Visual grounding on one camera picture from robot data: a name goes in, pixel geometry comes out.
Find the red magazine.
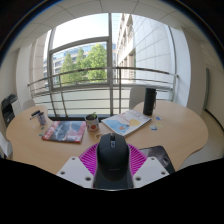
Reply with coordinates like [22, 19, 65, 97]
[41, 120, 87, 145]

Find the white printed plant pot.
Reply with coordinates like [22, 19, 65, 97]
[85, 112, 100, 133]

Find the black computer mouse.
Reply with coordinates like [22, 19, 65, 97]
[93, 132, 134, 190]

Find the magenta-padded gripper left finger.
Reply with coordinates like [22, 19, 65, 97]
[56, 143, 101, 190]

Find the black and white printer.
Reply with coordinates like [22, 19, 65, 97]
[0, 93, 22, 128]

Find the black drink bottle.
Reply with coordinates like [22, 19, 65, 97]
[142, 87, 158, 117]

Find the light blue picture book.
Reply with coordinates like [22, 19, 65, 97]
[100, 109, 152, 138]

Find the small blue stapler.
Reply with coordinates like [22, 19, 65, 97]
[29, 109, 41, 120]

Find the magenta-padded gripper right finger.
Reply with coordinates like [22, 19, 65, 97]
[127, 143, 171, 189]

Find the black printed mouse pad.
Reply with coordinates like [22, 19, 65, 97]
[139, 145, 176, 175]

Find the grey metal railing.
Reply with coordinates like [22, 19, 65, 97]
[27, 66, 180, 118]

